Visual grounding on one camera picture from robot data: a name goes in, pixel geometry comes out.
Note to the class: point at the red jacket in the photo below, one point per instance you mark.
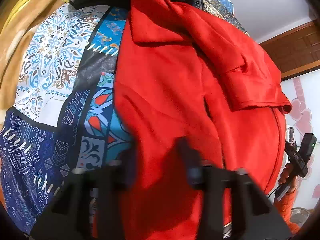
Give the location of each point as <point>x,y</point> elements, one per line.
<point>184,76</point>

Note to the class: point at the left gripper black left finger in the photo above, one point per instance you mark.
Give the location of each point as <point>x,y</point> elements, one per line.
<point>67,215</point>

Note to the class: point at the blue patchwork bedsheet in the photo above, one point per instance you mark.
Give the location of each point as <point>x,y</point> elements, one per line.
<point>63,115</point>

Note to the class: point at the orange right sleeve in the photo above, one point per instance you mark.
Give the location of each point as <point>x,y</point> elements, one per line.
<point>284,207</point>

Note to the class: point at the yellow orange blanket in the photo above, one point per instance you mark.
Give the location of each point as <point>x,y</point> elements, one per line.
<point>16,36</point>

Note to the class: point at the brown wooden door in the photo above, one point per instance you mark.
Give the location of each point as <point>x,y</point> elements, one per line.
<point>295,52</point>

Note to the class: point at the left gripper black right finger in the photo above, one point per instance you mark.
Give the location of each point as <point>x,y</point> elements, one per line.
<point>253,215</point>

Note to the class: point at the person's right hand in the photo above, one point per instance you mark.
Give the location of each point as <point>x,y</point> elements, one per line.
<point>287,170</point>

